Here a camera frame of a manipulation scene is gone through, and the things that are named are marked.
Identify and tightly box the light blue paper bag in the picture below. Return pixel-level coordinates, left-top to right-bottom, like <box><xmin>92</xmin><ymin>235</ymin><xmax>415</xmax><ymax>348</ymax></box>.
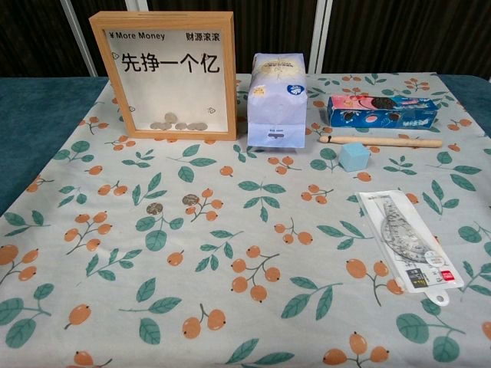
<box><xmin>246</xmin><ymin>52</ymin><xmax>308</xmax><ymax>149</ymax></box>

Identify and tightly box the floral leaf-print tablecloth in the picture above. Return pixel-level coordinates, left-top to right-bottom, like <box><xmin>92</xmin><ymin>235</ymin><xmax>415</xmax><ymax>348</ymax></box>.
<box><xmin>0</xmin><ymin>72</ymin><xmax>491</xmax><ymax>368</ymax></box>

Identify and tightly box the light blue foam cube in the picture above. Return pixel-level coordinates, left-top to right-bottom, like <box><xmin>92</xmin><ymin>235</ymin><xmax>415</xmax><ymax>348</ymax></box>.
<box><xmin>338</xmin><ymin>143</ymin><xmax>371</xmax><ymax>171</ymax></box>

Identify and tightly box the wooden stick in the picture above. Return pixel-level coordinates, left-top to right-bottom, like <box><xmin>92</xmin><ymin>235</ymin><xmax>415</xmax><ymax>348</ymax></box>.
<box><xmin>318</xmin><ymin>133</ymin><xmax>443</xmax><ymax>149</ymax></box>

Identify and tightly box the blue Oreo cookie box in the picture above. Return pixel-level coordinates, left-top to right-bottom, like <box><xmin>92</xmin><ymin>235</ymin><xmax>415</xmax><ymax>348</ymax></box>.
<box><xmin>327</xmin><ymin>94</ymin><xmax>440</xmax><ymax>128</ymax></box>

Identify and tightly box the dark slatted partition panel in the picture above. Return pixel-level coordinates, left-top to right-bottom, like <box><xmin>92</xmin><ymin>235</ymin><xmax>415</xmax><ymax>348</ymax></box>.
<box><xmin>324</xmin><ymin>0</ymin><xmax>491</xmax><ymax>81</ymax></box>
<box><xmin>0</xmin><ymin>0</ymin><xmax>91</xmax><ymax>77</ymax></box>
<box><xmin>71</xmin><ymin>0</ymin><xmax>319</xmax><ymax>74</ymax></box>

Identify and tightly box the packaged clear ruler set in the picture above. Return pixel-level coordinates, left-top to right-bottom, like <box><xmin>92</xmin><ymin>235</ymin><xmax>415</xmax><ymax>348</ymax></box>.
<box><xmin>354</xmin><ymin>190</ymin><xmax>465</xmax><ymax>307</ymax></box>

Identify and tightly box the teal table cover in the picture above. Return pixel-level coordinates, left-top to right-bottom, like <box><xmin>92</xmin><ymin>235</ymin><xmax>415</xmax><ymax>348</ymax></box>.
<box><xmin>0</xmin><ymin>73</ymin><xmax>491</xmax><ymax>215</ymax></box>

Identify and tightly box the wooden framed coin box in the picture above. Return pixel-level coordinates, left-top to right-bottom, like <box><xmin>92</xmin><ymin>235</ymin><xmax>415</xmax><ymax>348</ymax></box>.
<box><xmin>88</xmin><ymin>11</ymin><xmax>238</xmax><ymax>142</ymax></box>

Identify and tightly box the white partition post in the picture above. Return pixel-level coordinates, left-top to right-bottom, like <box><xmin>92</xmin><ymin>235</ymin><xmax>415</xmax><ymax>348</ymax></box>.
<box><xmin>306</xmin><ymin>0</ymin><xmax>334</xmax><ymax>74</ymax></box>
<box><xmin>59</xmin><ymin>0</ymin><xmax>99</xmax><ymax>77</ymax></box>

